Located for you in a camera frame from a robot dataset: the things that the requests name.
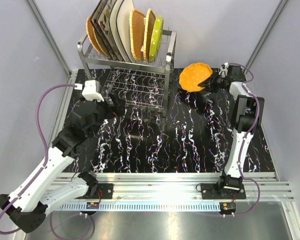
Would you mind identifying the yellow polka dot plate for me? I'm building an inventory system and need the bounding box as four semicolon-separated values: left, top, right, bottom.
178;62;213;92

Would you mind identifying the woven wicker plate left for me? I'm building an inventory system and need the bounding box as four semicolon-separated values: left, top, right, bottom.
86;16;109;57

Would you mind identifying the green polka dot plate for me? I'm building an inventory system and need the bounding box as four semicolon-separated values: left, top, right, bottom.
148;15;164;62

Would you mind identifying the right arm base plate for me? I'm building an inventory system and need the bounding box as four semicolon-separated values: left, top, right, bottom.
199;183;247;200

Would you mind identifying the fruit pattern square plate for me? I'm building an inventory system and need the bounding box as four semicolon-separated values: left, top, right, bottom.
90;0;122;61

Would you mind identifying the woven wicker plate right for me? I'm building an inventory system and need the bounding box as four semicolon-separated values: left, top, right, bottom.
143;8;156;62

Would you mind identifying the aluminium frame rail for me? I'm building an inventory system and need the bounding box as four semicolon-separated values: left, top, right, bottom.
46;172;294;212

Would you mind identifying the stainless steel dish rack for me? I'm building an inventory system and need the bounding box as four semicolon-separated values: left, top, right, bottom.
77;30;177;117

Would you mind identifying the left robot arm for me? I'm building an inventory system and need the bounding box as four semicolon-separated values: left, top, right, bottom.
0;92;126;233

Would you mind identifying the woven wicker plate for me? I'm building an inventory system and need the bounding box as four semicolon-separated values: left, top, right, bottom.
86;16;109;57
143;8;156;62
129;8;146;61

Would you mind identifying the white square plate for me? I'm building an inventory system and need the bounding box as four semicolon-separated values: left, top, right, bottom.
115;0;136;63

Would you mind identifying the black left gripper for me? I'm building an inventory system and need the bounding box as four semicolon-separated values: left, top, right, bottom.
88;91;126;139

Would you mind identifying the woven wicker plate middle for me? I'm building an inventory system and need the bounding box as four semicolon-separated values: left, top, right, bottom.
129;8;146;61

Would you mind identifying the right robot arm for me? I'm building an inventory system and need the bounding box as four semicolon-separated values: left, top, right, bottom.
198;73;265;200

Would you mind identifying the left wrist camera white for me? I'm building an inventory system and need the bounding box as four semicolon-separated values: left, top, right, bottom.
74;80;105;102

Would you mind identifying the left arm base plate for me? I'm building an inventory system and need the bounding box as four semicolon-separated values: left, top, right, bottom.
76;183;114;200

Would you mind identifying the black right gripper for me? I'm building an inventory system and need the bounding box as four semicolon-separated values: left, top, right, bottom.
197;71;227;94

